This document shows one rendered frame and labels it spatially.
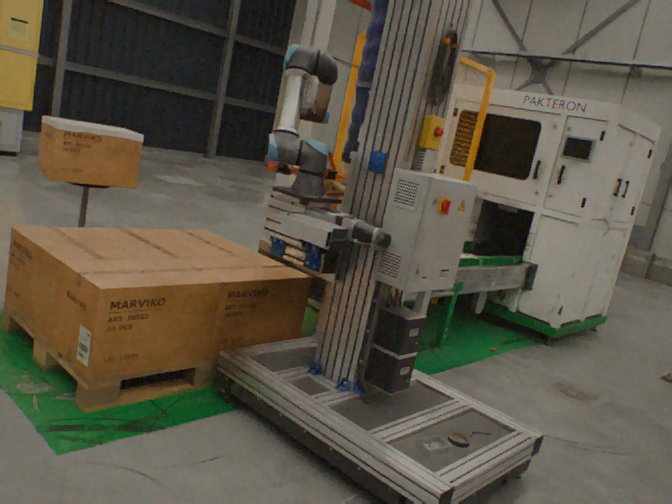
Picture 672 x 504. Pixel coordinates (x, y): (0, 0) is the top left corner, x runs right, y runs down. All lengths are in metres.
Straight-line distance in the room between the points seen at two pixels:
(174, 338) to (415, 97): 1.48
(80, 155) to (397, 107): 2.62
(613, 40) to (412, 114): 9.92
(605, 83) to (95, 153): 9.50
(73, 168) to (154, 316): 2.05
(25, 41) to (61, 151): 5.81
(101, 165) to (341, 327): 2.48
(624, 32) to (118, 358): 10.85
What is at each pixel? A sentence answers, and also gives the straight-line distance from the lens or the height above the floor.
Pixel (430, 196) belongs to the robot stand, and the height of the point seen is 1.16.
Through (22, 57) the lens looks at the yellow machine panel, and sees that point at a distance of 10.21.
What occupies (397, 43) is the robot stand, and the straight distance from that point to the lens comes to 2.63.
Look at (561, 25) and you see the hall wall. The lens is 12.72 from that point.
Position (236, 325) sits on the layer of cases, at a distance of 3.00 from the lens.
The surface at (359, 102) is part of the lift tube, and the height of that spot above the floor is 1.51.
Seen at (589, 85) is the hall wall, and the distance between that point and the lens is 12.20.
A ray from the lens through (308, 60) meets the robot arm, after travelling 2.75.
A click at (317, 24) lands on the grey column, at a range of 4.57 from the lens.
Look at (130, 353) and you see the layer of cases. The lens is 2.72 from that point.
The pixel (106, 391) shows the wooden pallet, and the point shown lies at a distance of 2.75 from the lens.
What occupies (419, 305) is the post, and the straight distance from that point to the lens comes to 3.57.
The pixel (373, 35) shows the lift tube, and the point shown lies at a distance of 3.58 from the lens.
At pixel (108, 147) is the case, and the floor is 0.90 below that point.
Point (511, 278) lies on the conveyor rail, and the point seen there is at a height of 0.49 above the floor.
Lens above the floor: 1.32
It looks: 12 degrees down
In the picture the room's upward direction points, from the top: 12 degrees clockwise
